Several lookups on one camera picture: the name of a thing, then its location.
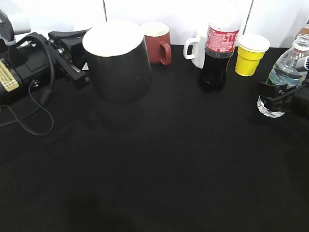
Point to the cola bottle red label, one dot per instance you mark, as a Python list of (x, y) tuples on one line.
[(222, 34)]

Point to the red ceramic mug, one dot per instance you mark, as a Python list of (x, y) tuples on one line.
[(157, 37)]

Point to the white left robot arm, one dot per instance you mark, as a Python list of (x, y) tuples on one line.
[(14, 27)]

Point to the black ceramic mug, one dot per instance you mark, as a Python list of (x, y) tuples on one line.
[(118, 62)]

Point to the yellow paper cup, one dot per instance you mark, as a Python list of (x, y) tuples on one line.
[(251, 50)]

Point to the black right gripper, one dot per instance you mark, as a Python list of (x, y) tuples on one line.
[(281, 98)]

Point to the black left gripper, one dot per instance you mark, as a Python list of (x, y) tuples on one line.
[(31, 61)]

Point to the white ceramic mug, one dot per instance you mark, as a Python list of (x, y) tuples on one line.
[(197, 55)]

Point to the clear water bottle green label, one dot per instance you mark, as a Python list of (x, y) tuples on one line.
[(291, 68)]

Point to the brown object at right edge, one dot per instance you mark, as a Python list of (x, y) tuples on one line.
[(304, 30)]

